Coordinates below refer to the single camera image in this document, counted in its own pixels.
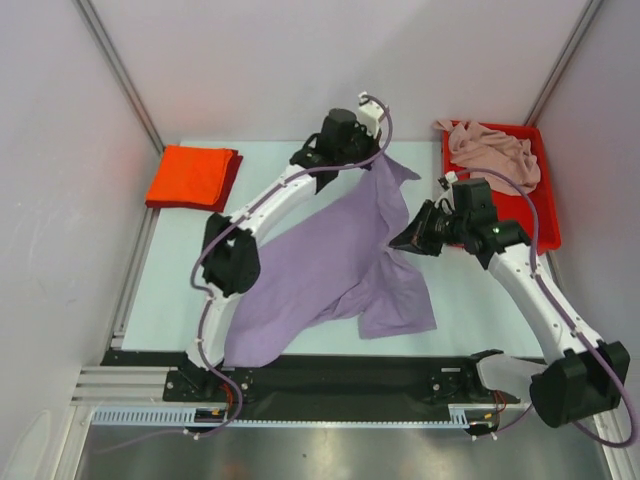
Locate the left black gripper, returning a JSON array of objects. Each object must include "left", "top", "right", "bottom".
[{"left": 334, "top": 118, "right": 380, "bottom": 170}]

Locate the purple t-shirt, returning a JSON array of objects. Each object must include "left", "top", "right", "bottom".
[{"left": 224, "top": 157, "right": 437, "bottom": 367}]

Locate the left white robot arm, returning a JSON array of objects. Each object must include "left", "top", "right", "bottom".
[{"left": 178, "top": 94, "right": 392, "bottom": 400}]

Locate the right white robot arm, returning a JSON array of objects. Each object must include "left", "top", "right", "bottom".
[{"left": 389, "top": 173, "right": 630, "bottom": 428}]

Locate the crumpled pink t-shirt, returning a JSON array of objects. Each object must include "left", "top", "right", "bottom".
[{"left": 433, "top": 120, "right": 541, "bottom": 194}]

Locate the red plastic bin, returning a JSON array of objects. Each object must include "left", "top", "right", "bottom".
[{"left": 440, "top": 122, "right": 561, "bottom": 255}]

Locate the folded dark red t-shirt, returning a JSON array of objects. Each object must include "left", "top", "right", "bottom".
[{"left": 145, "top": 149, "right": 244, "bottom": 215}]

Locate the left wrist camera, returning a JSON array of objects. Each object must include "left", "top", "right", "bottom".
[{"left": 356, "top": 91, "right": 386, "bottom": 137}]

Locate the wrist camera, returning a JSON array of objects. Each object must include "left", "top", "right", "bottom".
[
  {"left": 356, "top": 91, "right": 386, "bottom": 137},
  {"left": 438, "top": 171, "right": 458, "bottom": 192}
]

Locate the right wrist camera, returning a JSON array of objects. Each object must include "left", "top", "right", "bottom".
[{"left": 438, "top": 171, "right": 458, "bottom": 192}]

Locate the white slotted cable duct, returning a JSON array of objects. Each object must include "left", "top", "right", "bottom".
[{"left": 91, "top": 405, "right": 498, "bottom": 429}]

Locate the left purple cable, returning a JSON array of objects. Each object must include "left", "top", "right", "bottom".
[{"left": 192, "top": 92, "right": 394, "bottom": 441}]

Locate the purple cable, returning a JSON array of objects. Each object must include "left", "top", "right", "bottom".
[
  {"left": 192, "top": 92, "right": 394, "bottom": 441},
  {"left": 439, "top": 167, "right": 634, "bottom": 447}
]

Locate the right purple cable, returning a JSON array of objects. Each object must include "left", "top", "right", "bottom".
[{"left": 439, "top": 167, "right": 634, "bottom": 447}]

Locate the right aluminium corner post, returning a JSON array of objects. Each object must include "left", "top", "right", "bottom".
[{"left": 524, "top": 0, "right": 608, "bottom": 127}]

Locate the aluminium corner post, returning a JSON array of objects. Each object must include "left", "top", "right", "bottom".
[
  {"left": 72, "top": 0, "right": 165, "bottom": 155},
  {"left": 524, "top": 0, "right": 608, "bottom": 127}
]

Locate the left aluminium corner post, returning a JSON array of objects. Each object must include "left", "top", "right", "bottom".
[{"left": 72, "top": 0, "right": 165, "bottom": 155}]

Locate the aluminium frame rail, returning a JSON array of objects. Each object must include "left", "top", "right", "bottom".
[{"left": 71, "top": 366, "right": 170, "bottom": 406}]

